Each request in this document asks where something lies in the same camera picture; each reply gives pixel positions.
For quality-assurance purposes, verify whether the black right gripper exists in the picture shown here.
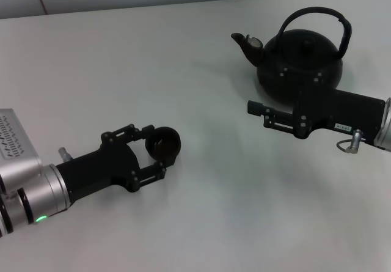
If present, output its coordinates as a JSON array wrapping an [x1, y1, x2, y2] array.
[[247, 62, 386, 147]]

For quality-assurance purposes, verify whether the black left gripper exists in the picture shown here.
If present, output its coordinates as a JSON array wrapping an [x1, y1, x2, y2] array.
[[56, 123, 168, 205]]

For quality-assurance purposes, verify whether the small black teacup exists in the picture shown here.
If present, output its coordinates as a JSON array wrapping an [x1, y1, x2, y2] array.
[[145, 126, 182, 166]]

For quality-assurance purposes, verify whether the black round teapot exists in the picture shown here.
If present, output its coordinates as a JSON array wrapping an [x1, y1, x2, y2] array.
[[230, 6, 353, 101]]

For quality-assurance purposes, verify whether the left gripper connector plug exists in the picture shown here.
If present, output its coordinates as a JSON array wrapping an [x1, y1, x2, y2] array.
[[57, 145, 73, 163]]

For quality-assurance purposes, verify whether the right gripper connector cable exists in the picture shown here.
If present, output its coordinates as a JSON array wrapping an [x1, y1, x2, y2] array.
[[335, 129, 367, 155]]

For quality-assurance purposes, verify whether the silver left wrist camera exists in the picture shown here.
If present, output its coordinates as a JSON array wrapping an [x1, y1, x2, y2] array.
[[0, 108, 43, 169]]

